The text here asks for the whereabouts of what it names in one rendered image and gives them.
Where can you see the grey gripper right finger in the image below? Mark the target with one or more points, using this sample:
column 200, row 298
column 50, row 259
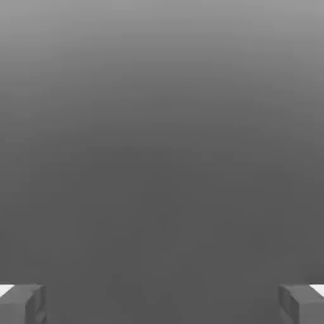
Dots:
column 303, row 305

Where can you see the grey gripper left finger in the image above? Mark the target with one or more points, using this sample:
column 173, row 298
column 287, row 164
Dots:
column 20, row 305

